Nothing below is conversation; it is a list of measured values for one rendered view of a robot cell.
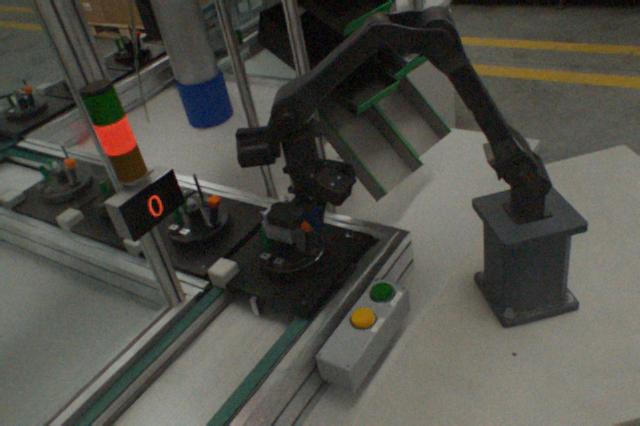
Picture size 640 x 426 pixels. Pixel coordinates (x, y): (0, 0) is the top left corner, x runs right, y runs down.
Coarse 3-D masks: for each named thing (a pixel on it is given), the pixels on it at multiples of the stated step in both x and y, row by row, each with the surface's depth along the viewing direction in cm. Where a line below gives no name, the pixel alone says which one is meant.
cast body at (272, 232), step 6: (264, 216) 115; (264, 222) 119; (264, 228) 117; (270, 228) 116; (276, 228) 115; (282, 228) 114; (270, 234) 117; (276, 234) 116; (282, 234) 115; (288, 234) 114; (294, 234) 115; (300, 234) 117; (282, 240) 116; (288, 240) 115; (294, 240) 115
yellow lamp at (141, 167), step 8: (136, 144) 96; (128, 152) 94; (136, 152) 96; (112, 160) 95; (120, 160) 94; (128, 160) 95; (136, 160) 96; (120, 168) 95; (128, 168) 96; (136, 168) 96; (144, 168) 98; (120, 176) 96; (128, 176) 96; (136, 176) 97
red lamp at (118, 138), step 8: (96, 128) 92; (104, 128) 91; (112, 128) 91; (120, 128) 92; (128, 128) 94; (104, 136) 92; (112, 136) 92; (120, 136) 93; (128, 136) 94; (104, 144) 93; (112, 144) 93; (120, 144) 93; (128, 144) 94; (112, 152) 94; (120, 152) 94
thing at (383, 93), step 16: (272, 16) 124; (304, 16) 131; (272, 32) 122; (304, 32) 131; (320, 32) 131; (336, 32) 127; (272, 48) 124; (288, 48) 121; (320, 48) 128; (288, 64) 123; (368, 64) 126; (352, 80) 124; (368, 80) 124; (384, 80) 125; (336, 96) 118; (352, 96) 121; (368, 96) 121; (384, 96) 122; (352, 112) 118
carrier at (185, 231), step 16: (192, 176) 134; (208, 192) 146; (192, 208) 130; (208, 208) 137; (224, 208) 136; (240, 208) 138; (256, 208) 137; (160, 224) 139; (176, 224) 134; (192, 224) 133; (208, 224) 131; (224, 224) 131; (240, 224) 133; (256, 224) 132; (176, 240) 129; (192, 240) 128; (208, 240) 129; (224, 240) 129; (240, 240) 129; (176, 256) 128; (192, 256) 127; (208, 256) 126; (224, 256) 125; (192, 272) 123
